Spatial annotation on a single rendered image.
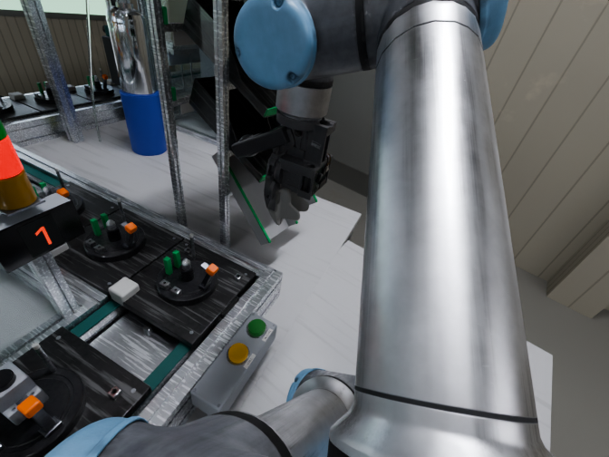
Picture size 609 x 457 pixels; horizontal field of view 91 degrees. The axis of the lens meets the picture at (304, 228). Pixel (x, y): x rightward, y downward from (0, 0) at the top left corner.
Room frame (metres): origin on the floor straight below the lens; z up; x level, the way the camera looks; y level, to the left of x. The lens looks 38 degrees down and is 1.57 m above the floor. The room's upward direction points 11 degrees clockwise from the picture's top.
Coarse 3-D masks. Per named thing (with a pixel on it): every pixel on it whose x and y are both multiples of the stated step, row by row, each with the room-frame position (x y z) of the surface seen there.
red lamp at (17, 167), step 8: (8, 136) 0.35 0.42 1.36; (0, 144) 0.33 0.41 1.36; (8, 144) 0.34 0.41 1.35; (0, 152) 0.32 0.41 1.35; (8, 152) 0.33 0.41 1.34; (0, 160) 0.32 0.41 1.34; (8, 160) 0.33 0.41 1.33; (16, 160) 0.34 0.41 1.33; (0, 168) 0.32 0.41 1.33; (8, 168) 0.32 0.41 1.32; (16, 168) 0.33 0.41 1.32; (0, 176) 0.31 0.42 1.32; (8, 176) 0.32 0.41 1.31
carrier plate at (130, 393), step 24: (48, 336) 0.28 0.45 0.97; (72, 336) 0.28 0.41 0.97; (24, 360) 0.23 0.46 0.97; (72, 360) 0.24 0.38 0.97; (96, 360) 0.25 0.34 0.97; (96, 384) 0.21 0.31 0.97; (120, 384) 0.22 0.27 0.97; (144, 384) 0.22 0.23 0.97; (96, 408) 0.17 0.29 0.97; (120, 408) 0.18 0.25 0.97; (72, 432) 0.14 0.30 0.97
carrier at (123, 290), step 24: (192, 240) 0.53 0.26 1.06; (168, 264) 0.46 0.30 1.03; (192, 264) 0.51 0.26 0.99; (216, 264) 0.54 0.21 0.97; (120, 288) 0.40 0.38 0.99; (144, 288) 0.43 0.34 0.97; (168, 288) 0.42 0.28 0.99; (192, 288) 0.44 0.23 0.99; (216, 288) 0.47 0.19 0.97; (240, 288) 0.48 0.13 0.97; (144, 312) 0.37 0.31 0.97; (168, 312) 0.38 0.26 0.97; (192, 312) 0.39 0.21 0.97; (216, 312) 0.40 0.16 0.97; (192, 336) 0.33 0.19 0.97
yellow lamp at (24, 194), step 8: (16, 176) 0.33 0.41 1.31; (24, 176) 0.34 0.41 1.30; (0, 184) 0.31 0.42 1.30; (8, 184) 0.32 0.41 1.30; (16, 184) 0.32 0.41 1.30; (24, 184) 0.33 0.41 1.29; (0, 192) 0.31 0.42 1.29; (8, 192) 0.31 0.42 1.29; (16, 192) 0.32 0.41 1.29; (24, 192) 0.33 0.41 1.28; (32, 192) 0.34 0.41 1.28; (0, 200) 0.31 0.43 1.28; (8, 200) 0.31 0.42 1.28; (16, 200) 0.32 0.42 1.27; (24, 200) 0.32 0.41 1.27; (32, 200) 0.33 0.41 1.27; (0, 208) 0.30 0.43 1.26; (8, 208) 0.31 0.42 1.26; (16, 208) 0.31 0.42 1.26
